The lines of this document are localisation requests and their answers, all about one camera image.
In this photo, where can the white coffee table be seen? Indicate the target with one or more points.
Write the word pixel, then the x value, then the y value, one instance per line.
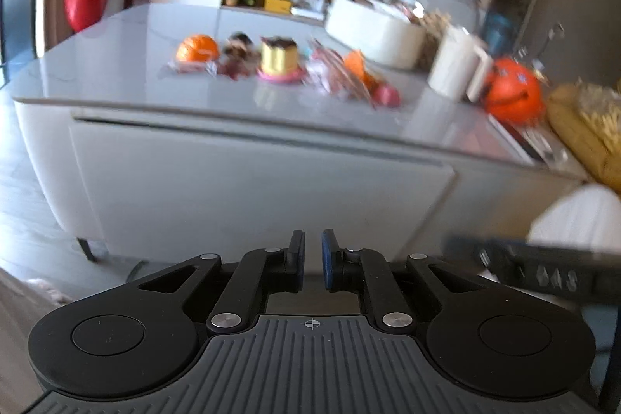
pixel 145 69

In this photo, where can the white ribbed mug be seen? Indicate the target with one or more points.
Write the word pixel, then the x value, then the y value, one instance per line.
pixel 453 65

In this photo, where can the white cloth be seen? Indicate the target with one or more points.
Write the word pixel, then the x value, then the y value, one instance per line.
pixel 577 215

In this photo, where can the pink round toy fruit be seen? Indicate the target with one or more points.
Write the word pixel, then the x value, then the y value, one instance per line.
pixel 386 96

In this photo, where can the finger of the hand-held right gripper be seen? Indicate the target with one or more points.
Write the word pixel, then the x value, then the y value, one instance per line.
pixel 463 246

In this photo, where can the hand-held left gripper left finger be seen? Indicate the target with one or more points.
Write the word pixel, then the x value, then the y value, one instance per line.
pixel 297 259

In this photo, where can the white smartphone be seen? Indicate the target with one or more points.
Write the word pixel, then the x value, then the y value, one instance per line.
pixel 529 140

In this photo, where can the yellow snack bag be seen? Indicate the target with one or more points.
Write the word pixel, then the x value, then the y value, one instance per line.
pixel 587 132

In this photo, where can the clear snack packet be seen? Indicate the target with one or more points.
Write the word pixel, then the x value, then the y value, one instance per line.
pixel 330 72

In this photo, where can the beige cloth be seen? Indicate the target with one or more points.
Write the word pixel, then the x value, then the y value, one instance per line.
pixel 19 346

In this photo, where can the orange toy tangerine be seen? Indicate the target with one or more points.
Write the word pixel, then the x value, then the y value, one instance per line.
pixel 196 50

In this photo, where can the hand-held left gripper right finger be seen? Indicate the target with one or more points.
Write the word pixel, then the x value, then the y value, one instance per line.
pixel 331 259

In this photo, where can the white rectangular container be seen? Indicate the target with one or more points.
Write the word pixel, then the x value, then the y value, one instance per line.
pixel 373 35

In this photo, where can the gold pudding cup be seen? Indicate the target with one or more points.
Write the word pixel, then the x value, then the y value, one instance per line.
pixel 279 57

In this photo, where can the orange pumpkin bucket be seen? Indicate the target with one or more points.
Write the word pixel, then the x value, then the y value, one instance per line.
pixel 514 94

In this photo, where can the dark snack packet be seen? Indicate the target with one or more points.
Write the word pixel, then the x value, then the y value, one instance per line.
pixel 237 55

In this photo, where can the yellow small box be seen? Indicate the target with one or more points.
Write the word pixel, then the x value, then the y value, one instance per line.
pixel 276 5

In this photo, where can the blue tumbler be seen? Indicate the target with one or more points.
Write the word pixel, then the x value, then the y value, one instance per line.
pixel 499 35

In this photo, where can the white router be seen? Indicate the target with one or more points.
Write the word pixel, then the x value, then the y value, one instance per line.
pixel 308 10

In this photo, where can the metal bottle opener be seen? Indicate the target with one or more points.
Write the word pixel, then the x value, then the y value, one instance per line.
pixel 554 38

